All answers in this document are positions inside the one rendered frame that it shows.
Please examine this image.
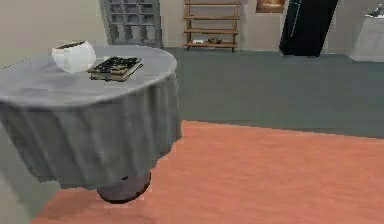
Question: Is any grey glazed door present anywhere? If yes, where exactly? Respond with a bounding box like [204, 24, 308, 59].
[101, 0, 164, 49]

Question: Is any white counter cabinet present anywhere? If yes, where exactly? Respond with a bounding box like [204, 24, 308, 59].
[349, 13, 384, 63]

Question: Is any white pot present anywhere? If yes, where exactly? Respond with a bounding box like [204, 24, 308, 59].
[51, 40, 97, 74]

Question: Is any dark faucet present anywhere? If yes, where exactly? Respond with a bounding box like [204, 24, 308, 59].
[369, 3, 384, 18]

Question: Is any framed brown picture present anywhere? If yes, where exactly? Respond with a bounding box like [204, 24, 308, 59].
[255, 0, 287, 14]

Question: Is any grey fridge handle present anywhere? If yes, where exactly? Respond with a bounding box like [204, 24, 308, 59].
[290, 0, 303, 38]

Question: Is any black fridge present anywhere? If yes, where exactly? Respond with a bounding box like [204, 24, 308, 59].
[278, 0, 339, 58]

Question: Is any round table with grey cloth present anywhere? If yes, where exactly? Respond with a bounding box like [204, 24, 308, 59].
[0, 43, 183, 205]

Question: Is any wooden shelf rack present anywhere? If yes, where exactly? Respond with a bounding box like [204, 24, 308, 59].
[183, 0, 242, 53]

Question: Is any dark book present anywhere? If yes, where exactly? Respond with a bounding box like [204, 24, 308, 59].
[87, 56, 144, 83]

